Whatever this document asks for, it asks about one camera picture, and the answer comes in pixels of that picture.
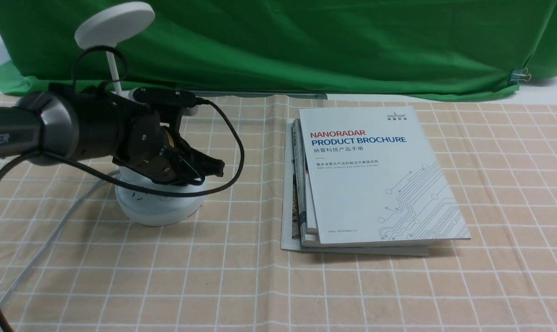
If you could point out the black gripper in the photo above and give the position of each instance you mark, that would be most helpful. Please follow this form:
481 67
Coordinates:
135 139

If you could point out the white desk lamp with sockets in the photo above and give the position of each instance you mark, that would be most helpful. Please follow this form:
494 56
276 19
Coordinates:
108 28

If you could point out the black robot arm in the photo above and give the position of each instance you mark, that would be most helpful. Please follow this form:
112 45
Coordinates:
64 122

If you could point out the bottom magazine in stack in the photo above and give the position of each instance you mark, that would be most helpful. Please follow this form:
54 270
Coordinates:
290 244

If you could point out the checkered beige tablecloth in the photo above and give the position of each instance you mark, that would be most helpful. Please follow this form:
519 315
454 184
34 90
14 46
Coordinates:
222 270

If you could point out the Nanoradar product brochure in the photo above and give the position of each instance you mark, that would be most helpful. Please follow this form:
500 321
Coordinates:
375 184

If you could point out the green backdrop cloth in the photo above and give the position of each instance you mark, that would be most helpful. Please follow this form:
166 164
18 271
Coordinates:
442 50

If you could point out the metal binder clip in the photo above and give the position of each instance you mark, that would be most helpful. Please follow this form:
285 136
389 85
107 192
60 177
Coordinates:
518 76

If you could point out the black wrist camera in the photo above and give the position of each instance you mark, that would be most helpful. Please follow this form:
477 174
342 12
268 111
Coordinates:
176 100

